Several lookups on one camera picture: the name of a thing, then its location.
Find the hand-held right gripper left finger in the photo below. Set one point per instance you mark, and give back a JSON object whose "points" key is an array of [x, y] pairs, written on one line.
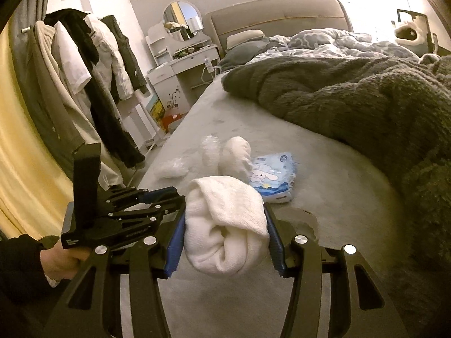
{"points": [[175, 250]]}

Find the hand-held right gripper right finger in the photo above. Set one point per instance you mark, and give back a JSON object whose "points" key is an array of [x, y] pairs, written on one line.
{"points": [[275, 244]]}

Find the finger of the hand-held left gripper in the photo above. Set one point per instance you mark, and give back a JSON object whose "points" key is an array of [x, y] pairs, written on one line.
{"points": [[123, 196], [134, 223]]}

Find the white towel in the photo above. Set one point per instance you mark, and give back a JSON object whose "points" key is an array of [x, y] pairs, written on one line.
{"points": [[236, 155], [225, 225]]}

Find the blue tissue packet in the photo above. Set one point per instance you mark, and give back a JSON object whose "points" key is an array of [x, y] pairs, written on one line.
{"points": [[273, 179]]}

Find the person's left forearm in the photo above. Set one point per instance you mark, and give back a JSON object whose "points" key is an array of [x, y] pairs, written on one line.
{"points": [[19, 267]]}

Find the person's left hand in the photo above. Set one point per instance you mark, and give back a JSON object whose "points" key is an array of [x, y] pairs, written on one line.
{"points": [[60, 262]]}

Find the clear plastic wrapper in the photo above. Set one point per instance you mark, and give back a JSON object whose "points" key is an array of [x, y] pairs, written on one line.
{"points": [[211, 149], [171, 167]]}

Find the black hanging garment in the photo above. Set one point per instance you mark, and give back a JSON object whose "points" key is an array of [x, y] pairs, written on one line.
{"points": [[105, 123]]}

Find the yellow curtain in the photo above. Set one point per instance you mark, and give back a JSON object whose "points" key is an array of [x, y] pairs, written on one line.
{"points": [[24, 155]]}

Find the colourful box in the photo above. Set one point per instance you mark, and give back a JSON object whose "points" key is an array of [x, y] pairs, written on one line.
{"points": [[157, 110]]}

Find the beige hanging robe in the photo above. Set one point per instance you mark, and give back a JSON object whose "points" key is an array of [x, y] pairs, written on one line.
{"points": [[53, 88]]}

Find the white puffer jacket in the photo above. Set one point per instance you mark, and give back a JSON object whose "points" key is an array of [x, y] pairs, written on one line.
{"points": [[112, 63]]}

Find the white hanging shirt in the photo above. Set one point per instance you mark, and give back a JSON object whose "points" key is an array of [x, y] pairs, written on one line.
{"points": [[72, 60]]}

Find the white dressing table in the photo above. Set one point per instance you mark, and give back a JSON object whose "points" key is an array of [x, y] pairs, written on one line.
{"points": [[172, 77]]}

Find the dark green hanging jacket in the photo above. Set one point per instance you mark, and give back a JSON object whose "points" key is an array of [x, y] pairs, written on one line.
{"points": [[128, 56]]}

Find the dark grey fleece blanket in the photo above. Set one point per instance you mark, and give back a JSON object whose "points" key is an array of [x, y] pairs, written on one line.
{"points": [[352, 102]]}

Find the dark teal pillow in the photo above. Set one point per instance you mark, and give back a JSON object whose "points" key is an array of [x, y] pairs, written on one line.
{"points": [[243, 56]]}

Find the round mirror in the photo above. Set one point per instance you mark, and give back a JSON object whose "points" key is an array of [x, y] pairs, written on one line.
{"points": [[181, 19]]}

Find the beige pillow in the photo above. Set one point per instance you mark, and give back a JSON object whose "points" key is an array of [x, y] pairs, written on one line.
{"points": [[245, 38]]}

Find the patterned grey duvet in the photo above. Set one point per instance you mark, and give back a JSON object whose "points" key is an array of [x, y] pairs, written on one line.
{"points": [[327, 44]]}

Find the grey upholstered headboard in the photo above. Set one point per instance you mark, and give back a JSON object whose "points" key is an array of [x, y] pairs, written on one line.
{"points": [[282, 14]]}

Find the black office chair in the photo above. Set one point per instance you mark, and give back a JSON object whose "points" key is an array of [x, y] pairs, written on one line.
{"points": [[428, 31]]}

